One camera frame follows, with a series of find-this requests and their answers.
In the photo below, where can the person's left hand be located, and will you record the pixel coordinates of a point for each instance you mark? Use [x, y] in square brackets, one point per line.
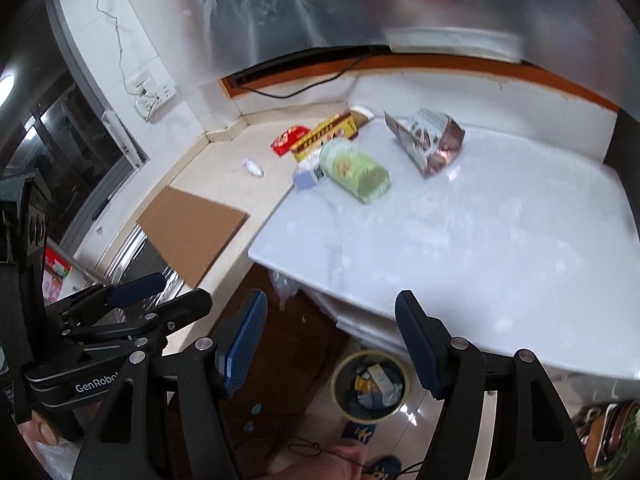
[45, 430]

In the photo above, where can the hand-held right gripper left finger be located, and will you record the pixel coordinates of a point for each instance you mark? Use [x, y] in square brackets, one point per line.
[240, 345]

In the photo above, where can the shiny foil snack bag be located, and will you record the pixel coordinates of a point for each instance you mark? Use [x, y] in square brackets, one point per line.
[435, 150]

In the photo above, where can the pale yellow box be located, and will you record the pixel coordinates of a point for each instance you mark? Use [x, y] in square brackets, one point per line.
[382, 377]

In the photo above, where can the round trash bin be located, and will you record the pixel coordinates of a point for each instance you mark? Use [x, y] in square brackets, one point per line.
[345, 377]

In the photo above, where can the green wipes packet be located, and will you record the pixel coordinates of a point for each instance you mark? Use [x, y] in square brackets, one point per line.
[355, 170]

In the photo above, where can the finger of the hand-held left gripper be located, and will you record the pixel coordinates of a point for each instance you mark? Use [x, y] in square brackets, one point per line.
[135, 290]
[185, 305]

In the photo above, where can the crumpled clear plastic bag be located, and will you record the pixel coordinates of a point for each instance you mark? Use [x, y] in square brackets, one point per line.
[285, 287]

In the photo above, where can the silver foil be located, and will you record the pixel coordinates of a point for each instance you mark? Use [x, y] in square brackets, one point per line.
[370, 400]

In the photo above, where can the dark blue slipper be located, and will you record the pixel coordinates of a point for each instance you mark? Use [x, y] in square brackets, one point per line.
[385, 465]
[357, 432]

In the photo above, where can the red snack packet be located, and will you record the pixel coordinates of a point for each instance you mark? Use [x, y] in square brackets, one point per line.
[287, 140]

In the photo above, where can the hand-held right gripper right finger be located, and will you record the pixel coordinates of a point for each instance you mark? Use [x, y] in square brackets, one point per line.
[420, 345]

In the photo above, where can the yellow and black box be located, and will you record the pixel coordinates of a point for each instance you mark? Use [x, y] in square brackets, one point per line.
[325, 132]

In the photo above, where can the white plug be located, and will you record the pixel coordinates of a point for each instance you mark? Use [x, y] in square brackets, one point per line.
[145, 107]

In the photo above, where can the orange wooden window frame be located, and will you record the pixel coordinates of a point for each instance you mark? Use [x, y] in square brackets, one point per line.
[500, 72]

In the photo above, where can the yellow wrapper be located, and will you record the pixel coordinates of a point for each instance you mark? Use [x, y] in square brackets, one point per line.
[364, 384]

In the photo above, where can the stacked dishes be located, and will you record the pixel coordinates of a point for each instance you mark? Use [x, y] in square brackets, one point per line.
[615, 425]

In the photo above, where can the aluminium window frame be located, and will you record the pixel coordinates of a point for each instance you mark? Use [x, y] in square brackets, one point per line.
[115, 135]

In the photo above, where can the brown cardboard sheet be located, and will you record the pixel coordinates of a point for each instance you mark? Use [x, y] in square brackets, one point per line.
[195, 230]

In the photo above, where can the translucent plastic sheet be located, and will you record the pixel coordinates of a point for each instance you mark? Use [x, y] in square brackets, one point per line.
[350, 0]

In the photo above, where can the white power strip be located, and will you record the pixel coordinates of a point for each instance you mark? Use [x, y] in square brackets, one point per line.
[165, 92]

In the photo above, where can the small white blue box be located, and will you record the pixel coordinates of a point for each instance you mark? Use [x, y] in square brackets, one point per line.
[305, 180]

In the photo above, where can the red and white plastic bag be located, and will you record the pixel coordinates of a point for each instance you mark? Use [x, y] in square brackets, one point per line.
[55, 270]

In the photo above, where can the person's left leg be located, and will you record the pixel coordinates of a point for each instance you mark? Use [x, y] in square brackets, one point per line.
[325, 465]

